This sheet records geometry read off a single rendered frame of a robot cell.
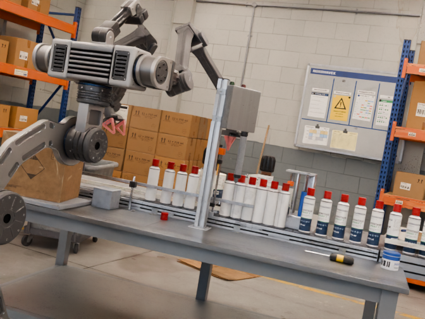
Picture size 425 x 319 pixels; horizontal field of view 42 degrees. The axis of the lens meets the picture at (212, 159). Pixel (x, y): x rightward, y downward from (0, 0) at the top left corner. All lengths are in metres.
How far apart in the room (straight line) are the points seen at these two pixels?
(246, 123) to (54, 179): 0.87
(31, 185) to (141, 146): 3.76
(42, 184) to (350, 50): 5.17
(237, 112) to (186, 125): 3.59
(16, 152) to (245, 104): 1.00
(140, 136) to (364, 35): 2.94
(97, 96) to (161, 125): 3.95
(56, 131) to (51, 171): 0.33
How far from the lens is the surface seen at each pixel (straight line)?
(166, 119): 6.13
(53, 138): 2.23
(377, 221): 2.54
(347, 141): 6.84
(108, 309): 3.19
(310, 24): 7.28
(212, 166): 2.47
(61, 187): 2.51
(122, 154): 6.34
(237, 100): 2.47
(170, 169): 2.69
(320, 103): 6.94
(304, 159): 7.07
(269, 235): 2.56
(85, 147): 2.21
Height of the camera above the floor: 1.27
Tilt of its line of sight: 3 degrees down
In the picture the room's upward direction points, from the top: 9 degrees clockwise
